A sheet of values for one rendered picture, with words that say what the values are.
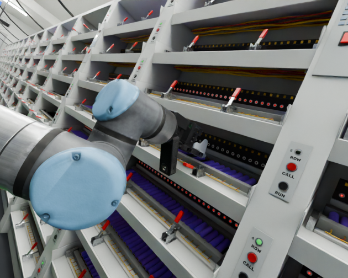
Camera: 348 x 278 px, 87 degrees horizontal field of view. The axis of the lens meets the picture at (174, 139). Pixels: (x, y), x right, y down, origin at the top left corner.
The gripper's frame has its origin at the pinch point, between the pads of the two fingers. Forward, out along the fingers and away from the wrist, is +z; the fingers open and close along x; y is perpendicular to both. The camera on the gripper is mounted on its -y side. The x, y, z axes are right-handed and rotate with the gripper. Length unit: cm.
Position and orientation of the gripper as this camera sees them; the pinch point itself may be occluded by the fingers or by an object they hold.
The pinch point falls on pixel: (198, 155)
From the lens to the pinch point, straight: 62.2
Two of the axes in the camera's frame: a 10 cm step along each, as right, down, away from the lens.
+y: 4.2, -9.0, 0.5
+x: -6.9, -2.9, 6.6
